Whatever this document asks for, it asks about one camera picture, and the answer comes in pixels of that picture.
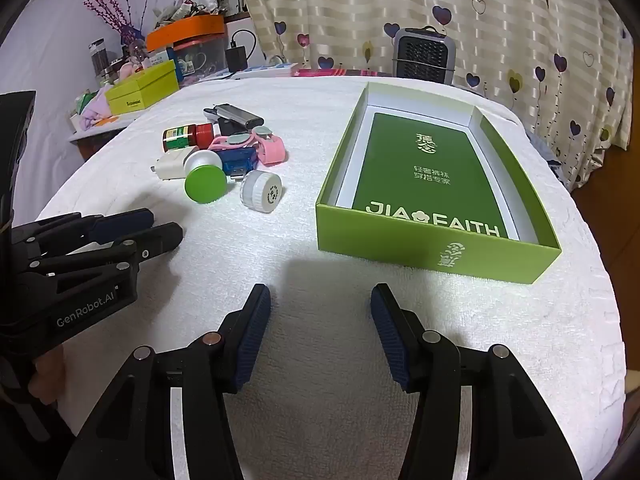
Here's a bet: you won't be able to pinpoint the white round ribbed cap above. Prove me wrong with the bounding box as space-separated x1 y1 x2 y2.
239 170 281 212

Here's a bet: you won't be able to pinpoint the pink clip with green pads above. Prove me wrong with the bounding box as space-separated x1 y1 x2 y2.
248 127 286 166
207 132 256 154

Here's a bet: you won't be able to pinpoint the glass jar with black lid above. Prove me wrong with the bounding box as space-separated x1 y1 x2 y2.
89 40 109 86

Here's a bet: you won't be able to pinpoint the silver metal lighter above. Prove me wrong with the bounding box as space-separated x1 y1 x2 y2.
214 104 264 129

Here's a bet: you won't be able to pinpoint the purple flower branches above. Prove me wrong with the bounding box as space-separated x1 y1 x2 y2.
82 0 153 47

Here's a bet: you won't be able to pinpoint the blue usb device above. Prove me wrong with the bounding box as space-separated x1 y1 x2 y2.
220 150 258 181

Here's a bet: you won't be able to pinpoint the orange lidded clear container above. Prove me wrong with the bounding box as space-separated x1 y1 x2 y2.
146 15 228 78

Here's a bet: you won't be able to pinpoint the small side table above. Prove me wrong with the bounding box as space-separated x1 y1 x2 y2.
67 110 146 163

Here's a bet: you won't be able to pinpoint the small grey fan heater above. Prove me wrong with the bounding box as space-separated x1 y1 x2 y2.
391 26 457 83

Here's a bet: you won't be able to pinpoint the green white round knob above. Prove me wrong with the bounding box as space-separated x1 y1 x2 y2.
184 150 226 205

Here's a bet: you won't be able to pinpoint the brown bottle with red cap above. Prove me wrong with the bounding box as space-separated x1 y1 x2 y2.
162 122 216 153

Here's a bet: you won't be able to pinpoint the black power adapter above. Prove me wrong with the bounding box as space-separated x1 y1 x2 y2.
226 30 257 74

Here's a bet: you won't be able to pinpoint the white charger plug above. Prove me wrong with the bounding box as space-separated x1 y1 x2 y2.
151 147 198 181

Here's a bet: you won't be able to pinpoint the large green cardboard box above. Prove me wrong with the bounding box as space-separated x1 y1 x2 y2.
315 81 562 286

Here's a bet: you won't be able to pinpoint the colourful striped cloth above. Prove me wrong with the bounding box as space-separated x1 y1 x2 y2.
295 66 396 79

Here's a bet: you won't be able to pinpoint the white blue power strip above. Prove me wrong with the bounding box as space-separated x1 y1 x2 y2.
235 58 301 80

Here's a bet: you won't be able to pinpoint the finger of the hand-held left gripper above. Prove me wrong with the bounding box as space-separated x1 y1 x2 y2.
30 222 184 282
12 208 155 257

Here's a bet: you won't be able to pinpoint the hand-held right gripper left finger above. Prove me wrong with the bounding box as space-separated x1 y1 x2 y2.
57 283 272 480

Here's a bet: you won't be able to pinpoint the person's left hand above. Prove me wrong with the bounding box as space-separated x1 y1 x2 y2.
32 345 67 397

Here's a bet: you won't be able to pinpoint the small green cardboard box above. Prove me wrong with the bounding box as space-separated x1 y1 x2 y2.
104 60 180 116

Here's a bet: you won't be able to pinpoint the pink cloth pile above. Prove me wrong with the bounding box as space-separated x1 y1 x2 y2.
75 87 119 127

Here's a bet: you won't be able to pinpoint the heart print striped curtain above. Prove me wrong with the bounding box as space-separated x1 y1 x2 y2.
235 0 636 191

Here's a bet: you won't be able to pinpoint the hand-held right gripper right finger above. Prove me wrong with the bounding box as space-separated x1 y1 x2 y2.
370 283 583 480

